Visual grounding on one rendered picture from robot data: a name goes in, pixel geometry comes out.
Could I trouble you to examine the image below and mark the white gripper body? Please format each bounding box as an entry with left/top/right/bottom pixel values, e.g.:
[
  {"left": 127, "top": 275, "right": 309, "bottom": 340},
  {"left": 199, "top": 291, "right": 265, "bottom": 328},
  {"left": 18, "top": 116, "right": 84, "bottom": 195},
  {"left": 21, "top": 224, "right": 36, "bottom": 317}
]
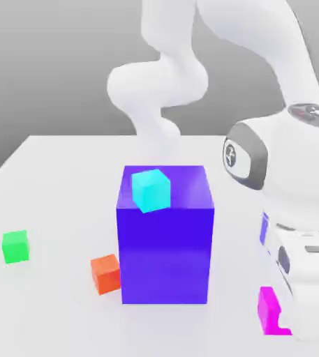
[{"left": 275, "top": 264, "right": 319, "bottom": 343}]

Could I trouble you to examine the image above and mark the small magenta cube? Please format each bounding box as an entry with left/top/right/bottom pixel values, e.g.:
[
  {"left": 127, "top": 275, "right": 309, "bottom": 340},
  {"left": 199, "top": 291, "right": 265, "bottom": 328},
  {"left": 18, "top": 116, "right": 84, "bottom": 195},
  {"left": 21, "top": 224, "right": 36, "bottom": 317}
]
[{"left": 257, "top": 286, "right": 293, "bottom": 336}]

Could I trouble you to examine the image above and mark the small cyan cube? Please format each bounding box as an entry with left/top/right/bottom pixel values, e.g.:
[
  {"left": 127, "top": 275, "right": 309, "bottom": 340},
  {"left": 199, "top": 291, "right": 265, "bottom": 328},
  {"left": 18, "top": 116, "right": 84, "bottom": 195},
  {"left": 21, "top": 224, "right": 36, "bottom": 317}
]
[{"left": 131, "top": 168, "right": 172, "bottom": 215}]

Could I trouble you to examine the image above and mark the small orange cube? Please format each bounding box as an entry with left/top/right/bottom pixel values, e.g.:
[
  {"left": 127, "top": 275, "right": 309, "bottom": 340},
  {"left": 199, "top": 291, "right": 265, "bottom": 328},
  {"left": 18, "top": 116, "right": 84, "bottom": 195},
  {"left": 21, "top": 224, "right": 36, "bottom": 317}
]
[{"left": 90, "top": 253, "right": 121, "bottom": 296}]

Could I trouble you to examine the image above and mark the small green cube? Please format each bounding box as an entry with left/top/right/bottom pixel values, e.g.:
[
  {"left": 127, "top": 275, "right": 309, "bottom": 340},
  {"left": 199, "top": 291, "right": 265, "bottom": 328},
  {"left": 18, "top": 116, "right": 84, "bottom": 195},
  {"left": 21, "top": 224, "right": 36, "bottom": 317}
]
[{"left": 1, "top": 229, "right": 31, "bottom": 265}]

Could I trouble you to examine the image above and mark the large blue box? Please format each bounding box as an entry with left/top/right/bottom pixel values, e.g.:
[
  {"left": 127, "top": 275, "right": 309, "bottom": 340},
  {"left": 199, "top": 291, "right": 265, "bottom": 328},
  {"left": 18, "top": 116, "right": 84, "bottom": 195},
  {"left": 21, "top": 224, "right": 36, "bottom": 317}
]
[{"left": 116, "top": 165, "right": 215, "bottom": 305}]

